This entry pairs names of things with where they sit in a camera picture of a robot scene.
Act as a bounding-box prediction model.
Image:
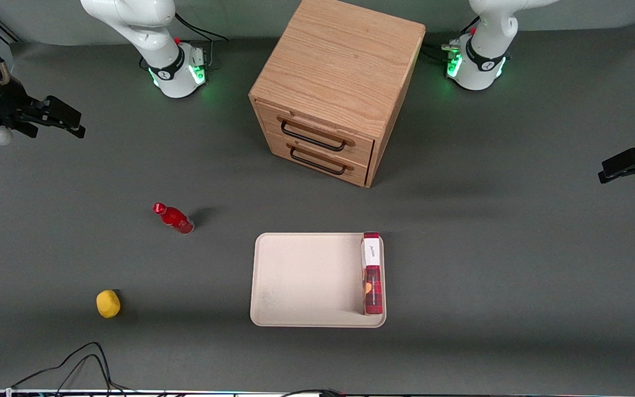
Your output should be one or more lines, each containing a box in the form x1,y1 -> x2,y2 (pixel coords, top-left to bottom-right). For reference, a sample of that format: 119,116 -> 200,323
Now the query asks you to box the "wooden drawer with handle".
255,101 -> 376,167
265,134 -> 374,188

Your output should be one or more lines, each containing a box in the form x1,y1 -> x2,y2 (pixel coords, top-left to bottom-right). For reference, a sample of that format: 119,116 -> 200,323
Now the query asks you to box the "black metal drawer handle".
280,117 -> 347,152
289,144 -> 347,176

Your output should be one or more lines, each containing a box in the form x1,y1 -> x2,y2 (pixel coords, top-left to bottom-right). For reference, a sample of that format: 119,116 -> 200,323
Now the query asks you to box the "wooden drawer cabinet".
249,0 -> 427,189

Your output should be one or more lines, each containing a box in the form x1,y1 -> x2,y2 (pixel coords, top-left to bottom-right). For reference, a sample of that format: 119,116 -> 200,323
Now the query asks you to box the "red plastic bottle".
153,202 -> 195,235

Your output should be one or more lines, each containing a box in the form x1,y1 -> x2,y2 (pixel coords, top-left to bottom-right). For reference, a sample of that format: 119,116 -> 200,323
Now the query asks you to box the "yellow lemon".
96,289 -> 121,319

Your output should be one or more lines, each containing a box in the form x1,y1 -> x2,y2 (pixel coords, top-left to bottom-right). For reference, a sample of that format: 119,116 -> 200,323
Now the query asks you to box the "red and white carton box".
362,232 -> 384,315

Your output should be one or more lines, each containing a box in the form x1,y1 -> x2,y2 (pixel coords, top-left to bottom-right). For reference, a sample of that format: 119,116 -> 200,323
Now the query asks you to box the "beige plastic tray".
250,232 -> 387,328

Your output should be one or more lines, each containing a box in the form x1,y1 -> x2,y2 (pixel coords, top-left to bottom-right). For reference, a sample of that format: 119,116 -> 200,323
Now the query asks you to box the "black base cable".
174,12 -> 230,42
421,42 -> 461,63

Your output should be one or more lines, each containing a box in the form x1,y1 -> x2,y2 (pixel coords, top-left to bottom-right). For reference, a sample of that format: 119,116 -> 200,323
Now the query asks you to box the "black floor cable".
47,354 -> 117,397
11,342 -> 131,397
282,388 -> 347,397

